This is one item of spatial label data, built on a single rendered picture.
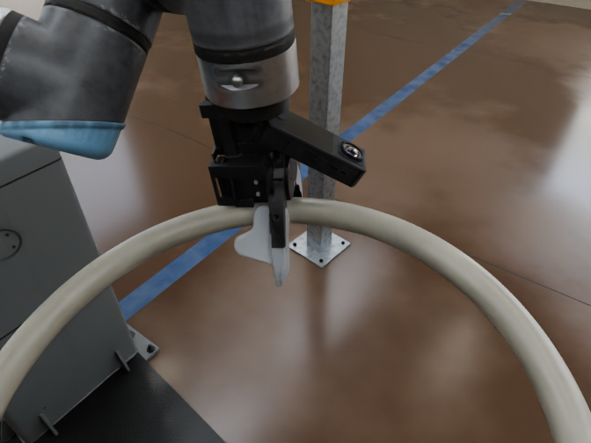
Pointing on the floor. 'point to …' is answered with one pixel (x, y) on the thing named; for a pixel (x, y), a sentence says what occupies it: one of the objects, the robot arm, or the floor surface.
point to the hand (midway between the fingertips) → (294, 240)
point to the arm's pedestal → (49, 283)
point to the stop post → (324, 118)
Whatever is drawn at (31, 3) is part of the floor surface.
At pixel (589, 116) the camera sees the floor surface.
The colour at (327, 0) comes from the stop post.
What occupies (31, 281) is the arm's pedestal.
